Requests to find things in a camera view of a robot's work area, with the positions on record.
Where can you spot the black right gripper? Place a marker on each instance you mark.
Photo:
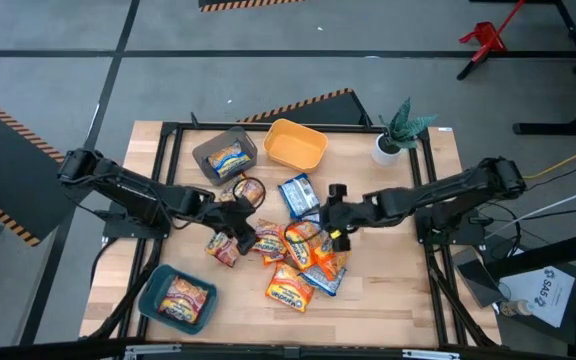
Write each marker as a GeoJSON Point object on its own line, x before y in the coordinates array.
{"type": "Point", "coordinates": [343, 215]}

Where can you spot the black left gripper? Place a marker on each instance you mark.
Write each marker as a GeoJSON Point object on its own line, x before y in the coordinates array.
{"type": "Point", "coordinates": [228, 212]}

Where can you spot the red Maruchan roast beef pack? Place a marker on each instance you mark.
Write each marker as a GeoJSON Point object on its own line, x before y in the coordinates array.
{"type": "Point", "coordinates": [248, 192]}
{"type": "Point", "coordinates": [183, 300]}
{"type": "Point", "coordinates": [222, 250]}
{"type": "Point", "coordinates": [269, 242]}

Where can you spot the blue Maruchan soy sauce pack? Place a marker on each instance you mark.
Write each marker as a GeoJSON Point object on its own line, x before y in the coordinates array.
{"type": "Point", "coordinates": [228, 160]}
{"type": "Point", "coordinates": [298, 196]}
{"type": "Point", "coordinates": [325, 282]}

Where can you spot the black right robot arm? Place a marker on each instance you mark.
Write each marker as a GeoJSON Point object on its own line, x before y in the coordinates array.
{"type": "Point", "coordinates": [443, 192]}

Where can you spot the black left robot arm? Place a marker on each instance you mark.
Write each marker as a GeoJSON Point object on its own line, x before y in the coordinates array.
{"type": "Point", "coordinates": [133, 192]}

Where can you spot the snake plant in white pot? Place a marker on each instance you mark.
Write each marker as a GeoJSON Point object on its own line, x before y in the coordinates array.
{"type": "Point", "coordinates": [385, 150]}

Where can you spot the yellow plastic bin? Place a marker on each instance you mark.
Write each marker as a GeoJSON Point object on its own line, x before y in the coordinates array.
{"type": "Point", "coordinates": [295, 146]}

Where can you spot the black hazard-striped floor mat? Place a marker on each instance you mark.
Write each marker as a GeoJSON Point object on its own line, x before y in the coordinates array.
{"type": "Point", "coordinates": [328, 112]}
{"type": "Point", "coordinates": [218, 2]}
{"type": "Point", "coordinates": [8, 165]}

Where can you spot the grey plastic bin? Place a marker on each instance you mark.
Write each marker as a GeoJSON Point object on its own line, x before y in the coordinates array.
{"type": "Point", "coordinates": [220, 136]}

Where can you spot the teal plastic bin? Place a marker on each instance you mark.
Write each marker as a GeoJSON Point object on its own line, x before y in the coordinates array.
{"type": "Point", "coordinates": [147, 300]}

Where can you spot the black tablet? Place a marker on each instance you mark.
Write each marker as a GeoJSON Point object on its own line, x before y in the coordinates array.
{"type": "Point", "coordinates": [478, 282]}

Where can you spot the small clear bottle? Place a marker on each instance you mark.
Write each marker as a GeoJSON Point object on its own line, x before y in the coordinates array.
{"type": "Point", "coordinates": [515, 307]}

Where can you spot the white printed paper sheet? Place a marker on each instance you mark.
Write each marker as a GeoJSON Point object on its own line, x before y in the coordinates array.
{"type": "Point", "coordinates": [543, 295]}

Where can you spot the black stand beam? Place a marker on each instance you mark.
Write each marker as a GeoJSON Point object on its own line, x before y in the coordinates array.
{"type": "Point", "coordinates": [558, 252]}

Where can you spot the black desk foot bar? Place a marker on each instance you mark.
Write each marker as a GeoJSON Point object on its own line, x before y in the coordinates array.
{"type": "Point", "coordinates": [543, 128]}

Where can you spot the red metal stand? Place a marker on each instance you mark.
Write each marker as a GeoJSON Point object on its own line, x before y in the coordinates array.
{"type": "Point", "coordinates": [488, 36]}

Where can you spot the black aluminium table frame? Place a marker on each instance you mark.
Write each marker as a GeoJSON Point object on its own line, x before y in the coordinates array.
{"type": "Point", "coordinates": [208, 127]}

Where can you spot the silver metal bracket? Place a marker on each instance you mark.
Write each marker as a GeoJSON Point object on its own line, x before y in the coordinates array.
{"type": "Point", "coordinates": [150, 350]}
{"type": "Point", "coordinates": [430, 354]}

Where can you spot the black desk leg frame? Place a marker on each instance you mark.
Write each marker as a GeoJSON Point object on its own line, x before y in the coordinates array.
{"type": "Point", "coordinates": [566, 15]}

